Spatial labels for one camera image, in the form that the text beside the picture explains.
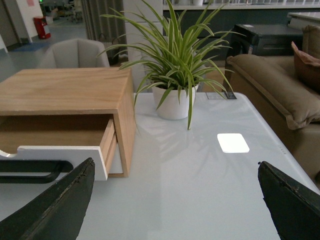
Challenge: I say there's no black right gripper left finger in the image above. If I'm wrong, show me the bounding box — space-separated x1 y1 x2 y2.
0 158 95 240

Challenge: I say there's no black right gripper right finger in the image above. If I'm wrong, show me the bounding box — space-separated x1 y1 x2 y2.
257 161 320 240

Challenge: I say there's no green spider plant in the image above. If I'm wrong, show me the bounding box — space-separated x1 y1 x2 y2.
102 1 232 129

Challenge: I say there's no black printer box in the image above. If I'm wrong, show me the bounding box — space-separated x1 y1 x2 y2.
226 24 303 57

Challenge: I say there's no white plant pot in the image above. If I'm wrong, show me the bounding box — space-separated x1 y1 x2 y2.
152 86 190 120

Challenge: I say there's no wooden drawer cabinet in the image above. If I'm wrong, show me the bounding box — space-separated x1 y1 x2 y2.
0 67 136 178

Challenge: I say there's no grey armchair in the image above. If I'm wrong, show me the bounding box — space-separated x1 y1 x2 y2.
37 38 110 69

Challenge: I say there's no brown cushion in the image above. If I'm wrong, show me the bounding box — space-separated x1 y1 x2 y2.
291 41 320 93

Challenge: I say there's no table label sticker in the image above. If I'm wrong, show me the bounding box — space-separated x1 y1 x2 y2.
206 91 237 100

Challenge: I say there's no brown sofa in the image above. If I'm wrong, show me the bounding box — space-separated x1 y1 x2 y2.
226 25 320 186

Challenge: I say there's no black drawer handle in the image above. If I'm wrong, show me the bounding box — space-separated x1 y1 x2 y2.
0 160 74 184

